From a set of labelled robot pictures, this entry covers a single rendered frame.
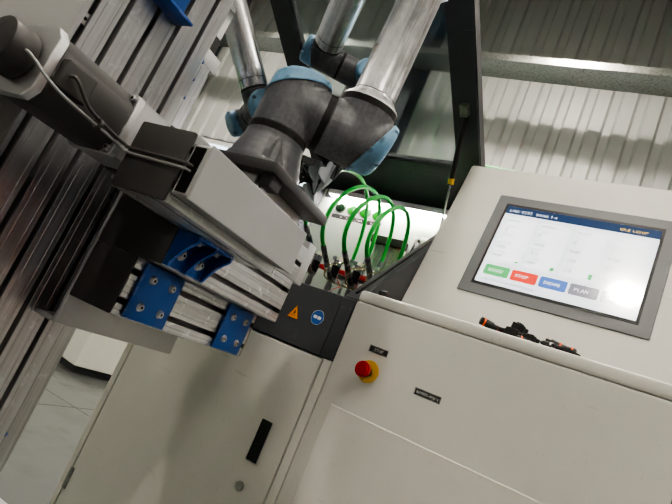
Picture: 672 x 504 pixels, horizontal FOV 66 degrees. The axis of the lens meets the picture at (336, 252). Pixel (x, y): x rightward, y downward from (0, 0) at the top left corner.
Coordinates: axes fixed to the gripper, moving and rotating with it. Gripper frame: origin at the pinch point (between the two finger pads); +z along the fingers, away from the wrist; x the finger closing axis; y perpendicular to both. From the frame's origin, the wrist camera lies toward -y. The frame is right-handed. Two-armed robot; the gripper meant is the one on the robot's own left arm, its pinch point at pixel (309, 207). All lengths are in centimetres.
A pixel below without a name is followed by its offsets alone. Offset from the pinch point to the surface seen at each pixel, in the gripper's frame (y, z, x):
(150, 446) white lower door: 62, 47, -23
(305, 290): 25.8, 17.3, 14.4
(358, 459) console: 47, 49, 37
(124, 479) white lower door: 69, 54, -29
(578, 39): -574, -54, -48
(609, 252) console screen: -22, 28, 77
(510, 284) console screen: -9, 31, 55
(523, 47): -556, -63, -105
